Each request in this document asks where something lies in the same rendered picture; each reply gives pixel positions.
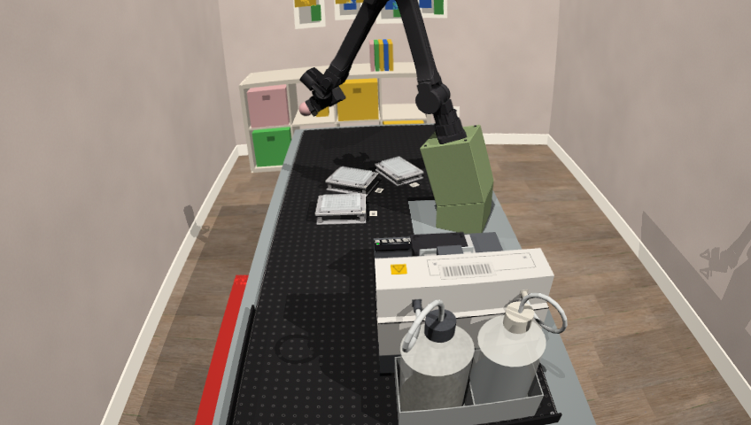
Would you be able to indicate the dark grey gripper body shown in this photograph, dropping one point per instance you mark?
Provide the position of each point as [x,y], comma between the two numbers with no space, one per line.
[336,97]

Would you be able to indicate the grey curved hose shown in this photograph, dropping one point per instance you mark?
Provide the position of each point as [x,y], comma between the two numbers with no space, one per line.
[538,320]

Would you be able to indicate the white plastic bottle with black cap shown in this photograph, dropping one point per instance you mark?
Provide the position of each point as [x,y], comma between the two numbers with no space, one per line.
[434,374]

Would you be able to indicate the black perforated breadboard table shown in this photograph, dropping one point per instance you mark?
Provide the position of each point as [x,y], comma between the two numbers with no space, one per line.
[312,356]

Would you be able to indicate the grey two-compartment bottle holder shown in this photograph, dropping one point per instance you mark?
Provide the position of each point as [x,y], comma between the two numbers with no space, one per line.
[469,413]

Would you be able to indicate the white well plate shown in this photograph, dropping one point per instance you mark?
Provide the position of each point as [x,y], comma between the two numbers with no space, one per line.
[340,202]
[402,168]
[354,175]

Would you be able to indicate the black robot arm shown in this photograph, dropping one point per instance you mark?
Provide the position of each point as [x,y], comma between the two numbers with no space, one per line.
[433,96]

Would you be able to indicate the white plastic bottle with beige cap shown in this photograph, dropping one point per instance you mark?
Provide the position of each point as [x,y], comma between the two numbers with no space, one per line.
[507,356]

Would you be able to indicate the white flexible hose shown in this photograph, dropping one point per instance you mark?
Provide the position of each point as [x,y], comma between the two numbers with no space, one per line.
[413,332]

